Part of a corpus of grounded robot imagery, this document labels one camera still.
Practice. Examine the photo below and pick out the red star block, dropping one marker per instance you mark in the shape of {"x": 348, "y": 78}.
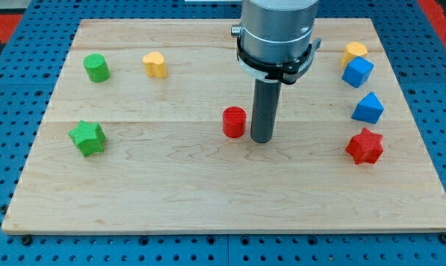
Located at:
{"x": 365, "y": 147}

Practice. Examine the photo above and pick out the yellow heart block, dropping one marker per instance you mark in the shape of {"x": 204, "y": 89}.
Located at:
{"x": 155, "y": 65}

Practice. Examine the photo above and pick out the blue cube block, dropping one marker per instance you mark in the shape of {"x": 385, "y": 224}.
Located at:
{"x": 357, "y": 71}

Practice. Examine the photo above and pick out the green cylinder block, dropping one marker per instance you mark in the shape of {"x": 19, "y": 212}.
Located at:
{"x": 96, "y": 68}

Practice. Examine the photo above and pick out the blue pentagon block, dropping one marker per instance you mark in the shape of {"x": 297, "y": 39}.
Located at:
{"x": 369, "y": 109}

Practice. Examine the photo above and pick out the light wooden board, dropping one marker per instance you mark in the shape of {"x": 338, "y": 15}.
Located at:
{"x": 167, "y": 167}

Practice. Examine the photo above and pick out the green star block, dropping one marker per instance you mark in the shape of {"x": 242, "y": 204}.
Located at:
{"x": 88, "y": 137}

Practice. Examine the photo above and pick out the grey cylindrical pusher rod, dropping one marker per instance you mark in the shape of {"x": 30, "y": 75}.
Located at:
{"x": 265, "y": 104}

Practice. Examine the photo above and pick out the yellow hexagon block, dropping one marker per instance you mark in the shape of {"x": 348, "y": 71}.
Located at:
{"x": 353, "y": 50}

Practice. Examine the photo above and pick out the red cylinder block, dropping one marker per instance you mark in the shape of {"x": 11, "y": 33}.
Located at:
{"x": 234, "y": 121}

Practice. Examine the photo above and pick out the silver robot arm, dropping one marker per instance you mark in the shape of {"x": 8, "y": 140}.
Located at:
{"x": 273, "y": 39}

